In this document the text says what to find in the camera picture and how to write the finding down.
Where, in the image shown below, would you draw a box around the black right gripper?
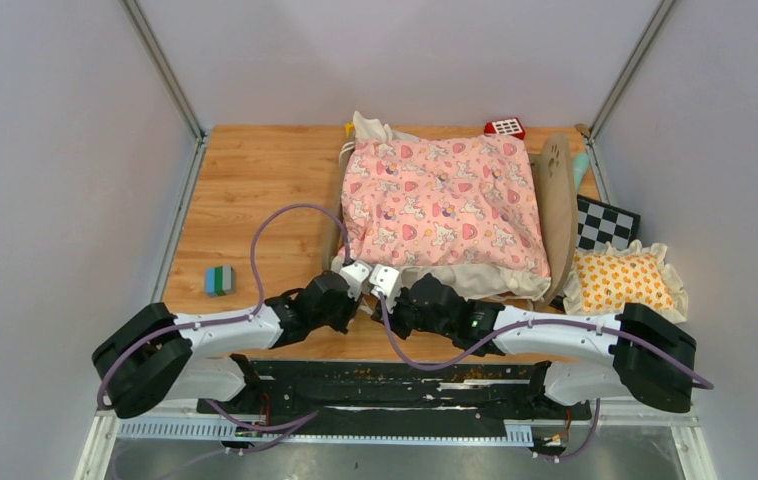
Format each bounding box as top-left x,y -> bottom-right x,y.
371,288 -> 454,342

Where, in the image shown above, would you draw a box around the pink unicorn drawstring bag blanket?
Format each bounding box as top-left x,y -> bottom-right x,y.
333,113 -> 552,300

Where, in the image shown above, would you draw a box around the orange duck print pillow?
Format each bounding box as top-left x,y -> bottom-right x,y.
563,240 -> 688,324

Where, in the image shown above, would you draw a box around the wooden striped pet bed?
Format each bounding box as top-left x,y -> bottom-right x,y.
320,133 -> 577,308

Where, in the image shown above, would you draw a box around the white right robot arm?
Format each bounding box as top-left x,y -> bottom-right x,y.
368,267 -> 713,418

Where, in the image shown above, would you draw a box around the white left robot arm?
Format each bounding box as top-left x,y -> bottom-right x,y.
92,263 -> 370,419

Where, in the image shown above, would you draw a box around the blue green grey block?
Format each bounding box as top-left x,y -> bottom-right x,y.
204,265 -> 236,297

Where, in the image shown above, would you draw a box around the black and silver chessboard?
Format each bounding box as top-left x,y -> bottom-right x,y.
576,195 -> 641,251

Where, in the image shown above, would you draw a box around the red white grid block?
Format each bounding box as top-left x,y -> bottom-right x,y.
483,117 -> 526,140

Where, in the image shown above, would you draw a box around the mint green massager wand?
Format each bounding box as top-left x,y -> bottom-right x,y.
573,153 -> 590,189

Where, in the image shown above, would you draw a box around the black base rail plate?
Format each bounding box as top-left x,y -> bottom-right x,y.
220,360 -> 593,438

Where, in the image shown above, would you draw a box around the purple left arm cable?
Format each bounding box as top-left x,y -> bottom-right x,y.
95,203 -> 354,458

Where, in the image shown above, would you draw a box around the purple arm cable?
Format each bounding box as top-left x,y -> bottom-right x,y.
378,294 -> 715,463
95,203 -> 354,458

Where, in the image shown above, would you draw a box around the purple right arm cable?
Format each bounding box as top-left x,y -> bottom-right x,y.
378,294 -> 715,463

